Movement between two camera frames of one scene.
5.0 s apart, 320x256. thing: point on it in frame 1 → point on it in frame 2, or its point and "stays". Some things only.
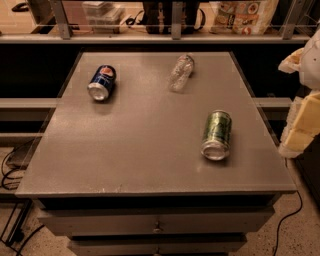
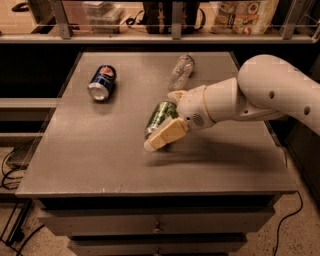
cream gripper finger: x=303 y=124 → x=175 y=128
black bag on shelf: x=157 y=17 stays
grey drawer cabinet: x=156 y=154 stays
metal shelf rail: x=288 y=36 stays
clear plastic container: x=103 y=16 stays
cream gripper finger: x=292 y=63 → x=176 y=95
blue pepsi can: x=101 y=81 stays
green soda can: x=217 y=135 → x=166 y=109
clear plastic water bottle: x=181 y=72 stays
